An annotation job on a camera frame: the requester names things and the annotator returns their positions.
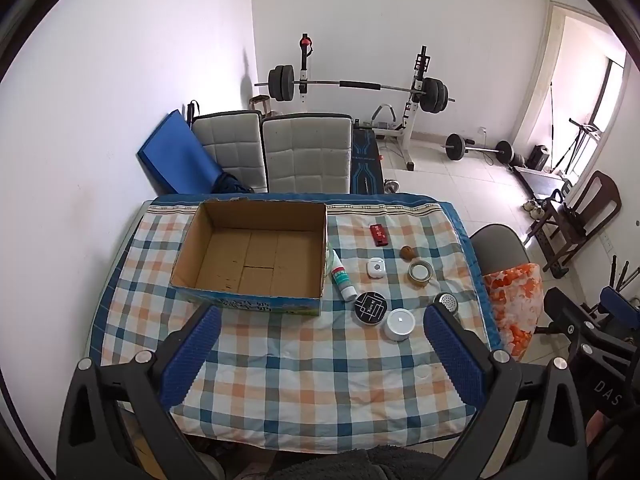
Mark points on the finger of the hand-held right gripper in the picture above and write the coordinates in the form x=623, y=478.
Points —
x=565, y=310
x=622, y=301

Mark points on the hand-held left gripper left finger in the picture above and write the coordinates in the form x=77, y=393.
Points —
x=192, y=355

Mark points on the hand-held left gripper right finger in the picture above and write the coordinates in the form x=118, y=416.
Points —
x=452, y=355

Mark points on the round metal mesh strainer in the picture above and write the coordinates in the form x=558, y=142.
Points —
x=446, y=302

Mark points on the white round puck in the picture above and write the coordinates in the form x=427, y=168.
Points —
x=399, y=324

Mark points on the clear tape roll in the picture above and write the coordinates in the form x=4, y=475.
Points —
x=420, y=273

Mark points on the black round tin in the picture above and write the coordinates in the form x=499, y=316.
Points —
x=370, y=308

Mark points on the white rounded square device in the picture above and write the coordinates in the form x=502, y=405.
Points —
x=376, y=267

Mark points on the cardboard box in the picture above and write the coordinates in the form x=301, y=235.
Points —
x=260, y=260

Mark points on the white bottle with green label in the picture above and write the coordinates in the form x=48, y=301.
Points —
x=340, y=277

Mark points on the orange patterned cushion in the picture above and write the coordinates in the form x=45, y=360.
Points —
x=515, y=300

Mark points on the dark wooden chair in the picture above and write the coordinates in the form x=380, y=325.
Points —
x=602, y=200

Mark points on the brown walnut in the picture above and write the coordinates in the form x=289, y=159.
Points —
x=408, y=252

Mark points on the plaid blanket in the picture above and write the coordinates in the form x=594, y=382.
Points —
x=310, y=370

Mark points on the small red box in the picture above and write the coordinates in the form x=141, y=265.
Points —
x=378, y=235

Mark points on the small black speaker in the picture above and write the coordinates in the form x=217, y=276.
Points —
x=540, y=157

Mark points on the dark blue cloth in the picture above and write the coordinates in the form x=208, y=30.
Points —
x=235, y=185

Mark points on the silver dumbbell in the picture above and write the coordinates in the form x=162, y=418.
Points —
x=391, y=186

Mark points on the window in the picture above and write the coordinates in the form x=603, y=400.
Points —
x=612, y=110

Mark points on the small barbell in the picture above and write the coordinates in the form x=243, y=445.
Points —
x=454, y=146

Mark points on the blue folded mat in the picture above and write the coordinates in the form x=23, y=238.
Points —
x=175, y=155

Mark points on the narrow grey padded chair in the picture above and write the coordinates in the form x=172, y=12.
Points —
x=227, y=147

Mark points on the wide grey padded chair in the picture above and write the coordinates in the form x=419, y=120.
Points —
x=306, y=152

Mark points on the barbell on white rack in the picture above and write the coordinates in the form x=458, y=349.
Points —
x=417, y=110

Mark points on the small wooden stool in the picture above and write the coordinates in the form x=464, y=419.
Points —
x=261, y=104

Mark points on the large black barbell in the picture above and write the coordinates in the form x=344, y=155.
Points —
x=280, y=82

